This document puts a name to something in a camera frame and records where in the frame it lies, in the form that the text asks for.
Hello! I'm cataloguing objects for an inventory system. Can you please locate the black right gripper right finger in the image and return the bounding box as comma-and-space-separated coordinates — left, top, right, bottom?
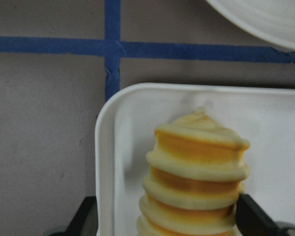
236, 194, 285, 236

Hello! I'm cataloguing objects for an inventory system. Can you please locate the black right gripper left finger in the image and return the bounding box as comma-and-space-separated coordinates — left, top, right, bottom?
63, 196, 96, 236

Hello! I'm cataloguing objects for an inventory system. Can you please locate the yellow spiral bread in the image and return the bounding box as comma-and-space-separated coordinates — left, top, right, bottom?
137, 107, 250, 236

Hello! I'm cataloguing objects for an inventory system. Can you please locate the white round plate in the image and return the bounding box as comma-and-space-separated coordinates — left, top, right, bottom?
208, 0, 295, 50

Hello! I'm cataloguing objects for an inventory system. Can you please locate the white rectangular tray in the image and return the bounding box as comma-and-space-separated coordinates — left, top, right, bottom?
95, 83, 295, 236

